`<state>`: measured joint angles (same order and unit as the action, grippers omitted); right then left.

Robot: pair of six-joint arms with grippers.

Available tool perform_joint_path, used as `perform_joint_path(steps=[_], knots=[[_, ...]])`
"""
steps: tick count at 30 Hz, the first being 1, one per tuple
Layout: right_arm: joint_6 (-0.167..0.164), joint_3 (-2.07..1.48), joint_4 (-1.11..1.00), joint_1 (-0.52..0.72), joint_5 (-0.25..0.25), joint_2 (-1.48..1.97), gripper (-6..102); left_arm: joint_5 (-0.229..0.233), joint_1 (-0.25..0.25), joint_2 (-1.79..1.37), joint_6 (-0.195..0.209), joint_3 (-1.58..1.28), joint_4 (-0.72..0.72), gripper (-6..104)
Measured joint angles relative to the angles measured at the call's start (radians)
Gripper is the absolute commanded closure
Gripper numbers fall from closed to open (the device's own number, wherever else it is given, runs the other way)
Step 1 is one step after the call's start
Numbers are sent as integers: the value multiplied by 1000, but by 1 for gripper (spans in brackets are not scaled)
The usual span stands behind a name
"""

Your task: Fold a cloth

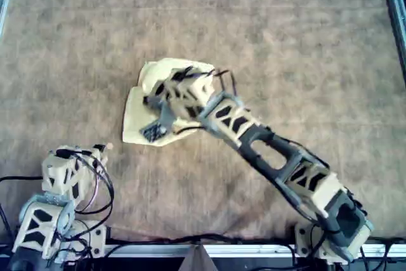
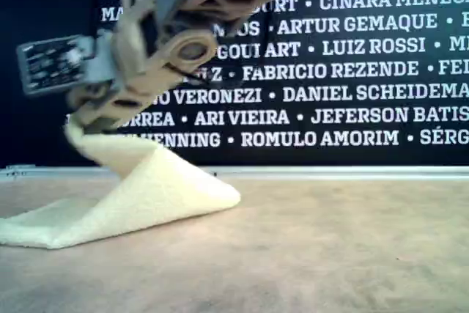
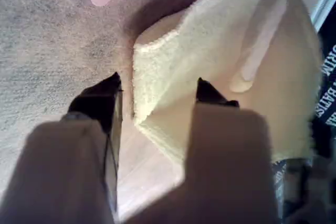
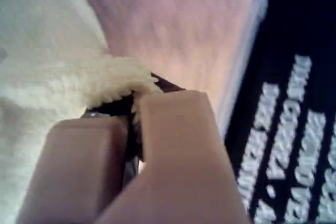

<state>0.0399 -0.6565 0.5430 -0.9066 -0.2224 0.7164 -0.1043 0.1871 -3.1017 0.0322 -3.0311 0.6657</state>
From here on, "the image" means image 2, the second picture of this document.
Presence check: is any right gripper fixed jaw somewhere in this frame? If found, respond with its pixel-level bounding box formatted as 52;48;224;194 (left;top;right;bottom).
65;81;125;120

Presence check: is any pale yellow terry cloth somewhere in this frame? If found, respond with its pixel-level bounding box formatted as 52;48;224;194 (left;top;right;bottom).
0;117;242;251

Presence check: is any black banner with white names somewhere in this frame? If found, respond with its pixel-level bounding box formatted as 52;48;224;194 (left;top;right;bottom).
0;0;469;167

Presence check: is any black camera cable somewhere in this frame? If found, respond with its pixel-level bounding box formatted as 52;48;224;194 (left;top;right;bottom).
163;62;206;81

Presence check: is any grey camera bracket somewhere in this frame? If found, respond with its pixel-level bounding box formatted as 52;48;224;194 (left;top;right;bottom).
84;30;118;85

